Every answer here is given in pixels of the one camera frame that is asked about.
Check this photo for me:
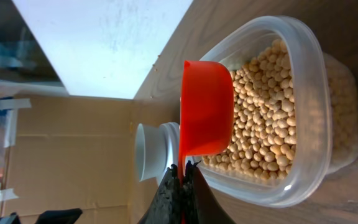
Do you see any red plastic measuring scoop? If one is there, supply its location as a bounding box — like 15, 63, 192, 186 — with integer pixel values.
178, 60, 234, 180

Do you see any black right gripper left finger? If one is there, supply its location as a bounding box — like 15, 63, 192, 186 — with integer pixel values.
139, 164, 181, 224

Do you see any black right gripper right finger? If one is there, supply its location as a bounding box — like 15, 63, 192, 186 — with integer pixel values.
183, 161, 234, 224

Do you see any brown cardboard box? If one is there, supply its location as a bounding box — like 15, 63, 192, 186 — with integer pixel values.
1, 95, 152, 223

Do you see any clear plastic soybean container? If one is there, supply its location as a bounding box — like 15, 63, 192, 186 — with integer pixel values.
200, 16, 358, 208

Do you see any white plastic bowl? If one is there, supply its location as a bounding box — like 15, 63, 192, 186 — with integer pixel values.
135, 124, 167, 181

